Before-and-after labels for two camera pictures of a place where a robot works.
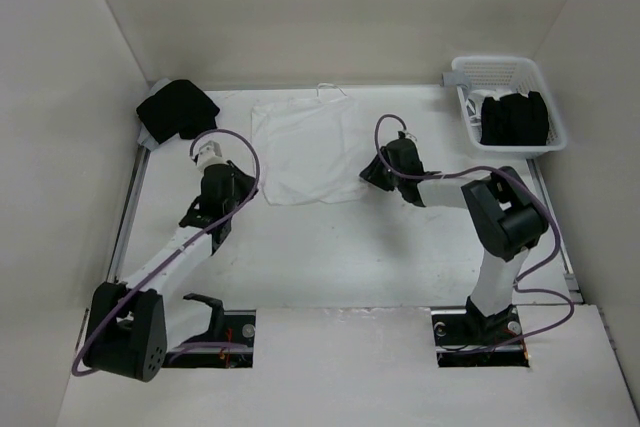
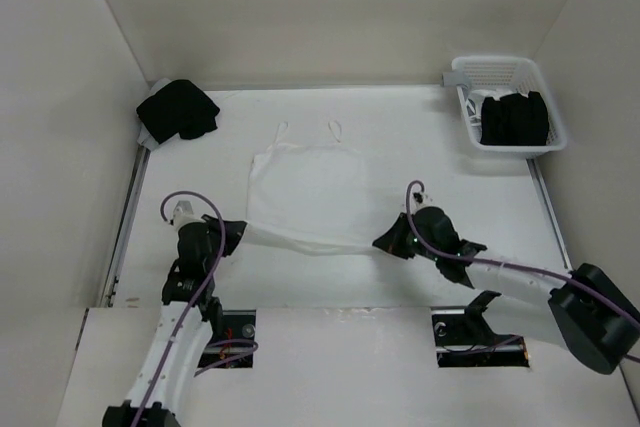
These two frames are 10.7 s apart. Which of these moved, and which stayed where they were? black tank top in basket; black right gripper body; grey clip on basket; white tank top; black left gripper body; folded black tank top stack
Moved: white tank top; black right gripper body; black left gripper body
Stayed: black tank top in basket; grey clip on basket; folded black tank top stack
